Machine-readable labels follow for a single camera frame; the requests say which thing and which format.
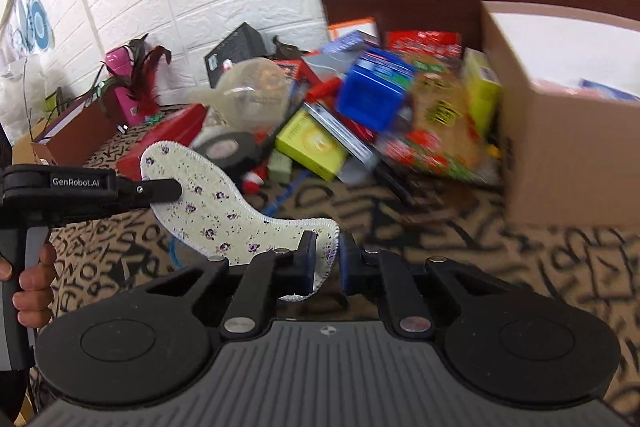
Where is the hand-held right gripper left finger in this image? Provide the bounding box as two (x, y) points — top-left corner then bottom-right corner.
(144, 231), (319, 339)

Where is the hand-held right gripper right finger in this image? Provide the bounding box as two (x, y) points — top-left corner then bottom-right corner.
(342, 234), (507, 339)

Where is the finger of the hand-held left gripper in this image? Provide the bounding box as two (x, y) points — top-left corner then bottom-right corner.
(116, 179), (184, 211)

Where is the floral white insole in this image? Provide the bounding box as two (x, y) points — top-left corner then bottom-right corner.
(139, 141), (342, 304)

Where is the tan cardboard box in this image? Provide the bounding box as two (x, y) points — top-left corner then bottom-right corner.
(479, 1), (640, 229)

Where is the person's left hand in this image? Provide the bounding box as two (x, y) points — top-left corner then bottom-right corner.
(12, 243), (57, 331)

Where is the flat red box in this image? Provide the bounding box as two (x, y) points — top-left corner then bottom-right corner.
(116, 103), (209, 181)

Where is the brown open box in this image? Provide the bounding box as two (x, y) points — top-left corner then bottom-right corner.
(30, 98), (122, 168)

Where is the black tape roll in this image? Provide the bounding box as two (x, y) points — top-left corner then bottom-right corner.
(192, 131), (274, 174)

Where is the red white small toy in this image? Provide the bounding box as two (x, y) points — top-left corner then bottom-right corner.
(242, 168), (269, 196)

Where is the grey green small box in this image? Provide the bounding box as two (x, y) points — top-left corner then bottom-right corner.
(267, 153), (294, 184)

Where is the red feather shuttlecock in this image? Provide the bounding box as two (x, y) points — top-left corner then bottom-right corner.
(95, 34), (174, 118)

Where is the letter printed blanket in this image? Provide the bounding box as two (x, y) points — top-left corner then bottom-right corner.
(30, 104), (640, 408)

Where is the yellow green flat box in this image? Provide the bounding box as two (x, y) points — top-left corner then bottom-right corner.
(275, 108), (349, 181)

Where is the pink thermos bottle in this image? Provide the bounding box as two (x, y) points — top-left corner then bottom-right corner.
(105, 47), (151, 126)

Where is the black marker blue label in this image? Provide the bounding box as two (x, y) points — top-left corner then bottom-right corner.
(304, 101), (377, 158)

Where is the clear plastic funnel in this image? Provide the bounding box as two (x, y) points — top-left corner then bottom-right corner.
(186, 58), (294, 134)

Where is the black box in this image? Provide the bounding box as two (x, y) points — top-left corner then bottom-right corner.
(203, 23), (267, 88)

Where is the snack bag with flowers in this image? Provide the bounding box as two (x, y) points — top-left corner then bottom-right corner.
(379, 71), (502, 184)

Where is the blue plastic cube box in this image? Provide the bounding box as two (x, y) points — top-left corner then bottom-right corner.
(335, 47), (417, 134)

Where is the red grey box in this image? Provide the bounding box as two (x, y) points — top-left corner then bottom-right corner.
(279, 56), (327, 86)

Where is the dark figurine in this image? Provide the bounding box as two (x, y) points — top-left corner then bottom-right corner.
(272, 35), (307, 61)

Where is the tall yellow green box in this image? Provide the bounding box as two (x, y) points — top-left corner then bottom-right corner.
(462, 49), (504, 138)

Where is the flat blue box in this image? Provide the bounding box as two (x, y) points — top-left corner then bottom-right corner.
(331, 32), (382, 54)

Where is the red snack packet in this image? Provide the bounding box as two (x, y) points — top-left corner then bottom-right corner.
(385, 31), (464, 61)

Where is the orange white box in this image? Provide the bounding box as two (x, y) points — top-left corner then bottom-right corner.
(327, 18), (379, 42)

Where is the blue wall decal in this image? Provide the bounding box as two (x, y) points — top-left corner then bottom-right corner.
(11, 0), (57, 58)

